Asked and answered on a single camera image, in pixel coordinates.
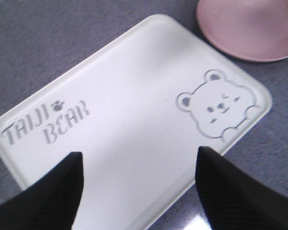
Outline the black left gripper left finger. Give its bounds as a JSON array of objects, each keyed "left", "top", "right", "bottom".
[{"left": 0, "top": 152, "right": 84, "bottom": 230}]

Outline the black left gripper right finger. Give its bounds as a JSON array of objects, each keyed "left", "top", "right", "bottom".
[{"left": 196, "top": 147, "right": 288, "bottom": 230}]

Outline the cream bear serving tray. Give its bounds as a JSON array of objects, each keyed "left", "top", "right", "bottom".
[{"left": 0, "top": 14, "right": 272, "bottom": 230}]

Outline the pink round plate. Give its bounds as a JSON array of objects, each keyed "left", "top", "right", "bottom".
[{"left": 196, "top": 0, "right": 288, "bottom": 62}]

